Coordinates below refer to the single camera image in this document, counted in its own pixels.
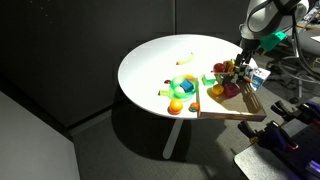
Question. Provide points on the purple clamp with orange tip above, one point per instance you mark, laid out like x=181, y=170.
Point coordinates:
x=278, y=136

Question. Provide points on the yellow toy banana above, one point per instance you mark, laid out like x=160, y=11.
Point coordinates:
x=186, y=60

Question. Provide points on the green toy block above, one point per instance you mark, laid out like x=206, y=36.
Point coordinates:
x=207, y=81

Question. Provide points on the orange toy ball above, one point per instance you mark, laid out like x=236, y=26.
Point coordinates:
x=176, y=105

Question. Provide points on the perforated metal breadboard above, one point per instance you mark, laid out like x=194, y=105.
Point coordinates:
x=306, y=150

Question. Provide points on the white table leg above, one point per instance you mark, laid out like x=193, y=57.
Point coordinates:
x=173, y=138

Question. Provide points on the wooden crate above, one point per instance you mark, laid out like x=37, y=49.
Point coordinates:
x=230, y=106

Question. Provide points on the red toy tomato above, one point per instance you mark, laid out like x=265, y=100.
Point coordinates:
x=218, y=67

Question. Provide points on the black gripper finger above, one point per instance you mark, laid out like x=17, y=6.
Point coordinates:
x=249, y=58
x=238, y=60

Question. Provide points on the small dark red piece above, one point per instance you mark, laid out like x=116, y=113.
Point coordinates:
x=167, y=81

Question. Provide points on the grey toy cube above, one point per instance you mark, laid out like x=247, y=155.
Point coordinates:
x=222, y=79

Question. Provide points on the green plastic bowl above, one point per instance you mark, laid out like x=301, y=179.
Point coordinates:
x=174, y=88

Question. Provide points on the silver Franka robot arm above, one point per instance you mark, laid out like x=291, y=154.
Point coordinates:
x=273, y=16

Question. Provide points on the black spring clamp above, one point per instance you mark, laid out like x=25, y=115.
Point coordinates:
x=286, y=111
x=250, y=129

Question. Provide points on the pale yellow toy piece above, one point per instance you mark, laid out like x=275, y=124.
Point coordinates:
x=180, y=90

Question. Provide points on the orange plush cube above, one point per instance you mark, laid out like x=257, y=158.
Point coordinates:
x=229, y=66

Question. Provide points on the light green toy piece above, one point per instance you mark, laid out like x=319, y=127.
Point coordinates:
x=163, y=93

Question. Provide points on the grey cabinet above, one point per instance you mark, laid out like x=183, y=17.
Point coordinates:
x=30, y=143

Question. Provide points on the small red green ball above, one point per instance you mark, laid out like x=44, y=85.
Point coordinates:
x=194, y=106

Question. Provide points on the white owl plush cube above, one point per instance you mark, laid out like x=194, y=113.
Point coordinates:
x=261, y=78

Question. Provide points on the orange-yellow toy piece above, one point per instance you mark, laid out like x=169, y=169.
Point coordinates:
x=190, y=77

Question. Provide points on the grey base plate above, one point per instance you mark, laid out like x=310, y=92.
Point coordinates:
x=256, y=163

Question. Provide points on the yellow toy ball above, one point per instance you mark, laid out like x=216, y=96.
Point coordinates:
x=218, y=89

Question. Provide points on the grey office chair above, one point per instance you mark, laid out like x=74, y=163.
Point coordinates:
x=310, y=46

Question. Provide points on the blue toy cube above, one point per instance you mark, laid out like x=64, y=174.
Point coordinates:
x=186, y=85

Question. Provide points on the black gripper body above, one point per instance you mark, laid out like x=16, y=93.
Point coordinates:
x=249, y=46

